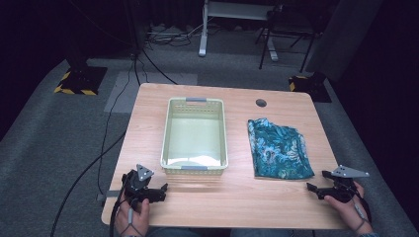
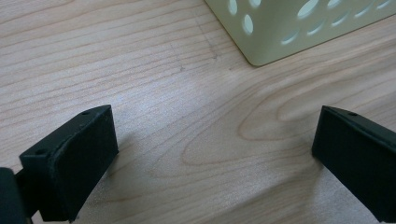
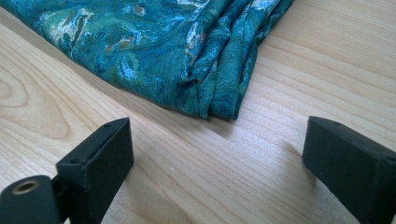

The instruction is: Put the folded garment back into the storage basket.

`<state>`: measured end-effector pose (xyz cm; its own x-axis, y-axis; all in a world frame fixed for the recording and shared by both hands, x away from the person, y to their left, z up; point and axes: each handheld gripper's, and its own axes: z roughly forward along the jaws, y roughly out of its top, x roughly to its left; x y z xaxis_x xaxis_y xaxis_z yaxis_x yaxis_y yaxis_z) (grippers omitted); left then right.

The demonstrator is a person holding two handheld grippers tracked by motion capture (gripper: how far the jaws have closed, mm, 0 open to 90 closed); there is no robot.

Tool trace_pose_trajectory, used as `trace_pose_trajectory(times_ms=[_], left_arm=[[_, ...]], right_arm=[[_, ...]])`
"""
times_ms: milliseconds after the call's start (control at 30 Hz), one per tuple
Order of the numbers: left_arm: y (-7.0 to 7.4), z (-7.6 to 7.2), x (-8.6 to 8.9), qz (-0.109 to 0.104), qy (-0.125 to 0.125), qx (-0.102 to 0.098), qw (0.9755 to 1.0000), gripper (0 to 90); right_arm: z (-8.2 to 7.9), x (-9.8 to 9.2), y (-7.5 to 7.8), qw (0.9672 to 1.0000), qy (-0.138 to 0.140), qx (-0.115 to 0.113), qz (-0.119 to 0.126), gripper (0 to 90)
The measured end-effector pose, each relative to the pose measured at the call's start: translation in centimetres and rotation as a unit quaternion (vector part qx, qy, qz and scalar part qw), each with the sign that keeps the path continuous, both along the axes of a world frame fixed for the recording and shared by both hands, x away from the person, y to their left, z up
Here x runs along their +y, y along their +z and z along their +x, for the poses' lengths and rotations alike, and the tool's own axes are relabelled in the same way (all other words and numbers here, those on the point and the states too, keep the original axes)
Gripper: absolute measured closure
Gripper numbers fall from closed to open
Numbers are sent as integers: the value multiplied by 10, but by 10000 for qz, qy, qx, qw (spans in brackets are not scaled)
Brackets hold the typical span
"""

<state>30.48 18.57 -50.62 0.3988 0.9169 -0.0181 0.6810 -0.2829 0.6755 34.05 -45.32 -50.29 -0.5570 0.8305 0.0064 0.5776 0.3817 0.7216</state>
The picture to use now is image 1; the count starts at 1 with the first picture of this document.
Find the person's right hand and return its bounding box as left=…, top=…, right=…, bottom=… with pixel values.
left=323, top=182, right=374, bottom=235

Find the thick black floor cable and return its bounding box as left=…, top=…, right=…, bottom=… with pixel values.
left=49, top=130, right=128, bottom=237

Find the person's left hand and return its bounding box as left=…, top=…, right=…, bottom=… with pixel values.
left=115, top=197, right=151, bottom=237

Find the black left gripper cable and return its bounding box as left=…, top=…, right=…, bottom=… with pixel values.
left=109, top=174, right=130, bottom=237

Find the black yellow striped stand base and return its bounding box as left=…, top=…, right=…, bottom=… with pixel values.
left=53, top=65, right=109, bottom=97
left=288, top=73, right=333, bottom=104

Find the black stand pole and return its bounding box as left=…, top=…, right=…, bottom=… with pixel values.
left=123, top=0, right=148, bottom=57

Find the thin black floor cable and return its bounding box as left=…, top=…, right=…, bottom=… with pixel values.
left=96, top=55, right=137, bottom=196

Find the white desk frame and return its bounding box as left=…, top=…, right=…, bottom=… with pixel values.
left=198, top=0, right=282, bottom=63

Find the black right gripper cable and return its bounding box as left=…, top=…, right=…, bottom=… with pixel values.
left=350, top=187, right=374, bottom=225

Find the person's left leg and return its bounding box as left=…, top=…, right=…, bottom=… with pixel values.
left=147, top=226, right=203, bottom=237

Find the black metal chair frame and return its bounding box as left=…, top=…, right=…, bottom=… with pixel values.
left=254, top=4, right=318, bottom=74

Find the teal patterned cloth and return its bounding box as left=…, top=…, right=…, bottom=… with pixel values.
left=246, top=117, right=316, bottom=182

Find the grey bracket on table edge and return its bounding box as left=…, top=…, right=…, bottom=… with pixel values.
left=96, top=190, right=122, bottom=202

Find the person's leg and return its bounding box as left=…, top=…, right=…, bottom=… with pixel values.
left=229, top=227, right=294, bottom=237
left=147, top=226, right=203, bottom=237

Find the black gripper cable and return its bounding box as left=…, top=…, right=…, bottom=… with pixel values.
left=109, top=174, right=130, bottom=237
left=350, top=187, right=374, bottom=225

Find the grey curtain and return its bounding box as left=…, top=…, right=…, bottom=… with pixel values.
left=304, top=0, right=385, bottom=82

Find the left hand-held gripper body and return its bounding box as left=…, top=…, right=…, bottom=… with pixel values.
left=121, top=163, right=160, bottom=211

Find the bundle of floor cables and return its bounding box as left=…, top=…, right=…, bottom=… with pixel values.
left=143, top=23, right=203, bottom=48

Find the person's right leg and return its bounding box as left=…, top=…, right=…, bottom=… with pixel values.
left=229, top=227, right=294, bottom=237

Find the pale green plastic basket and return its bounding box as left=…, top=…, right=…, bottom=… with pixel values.
left=160, top=96, right=229, bottom=176

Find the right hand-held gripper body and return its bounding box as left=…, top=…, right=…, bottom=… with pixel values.
left=323, top=164, right=371, bottom=204

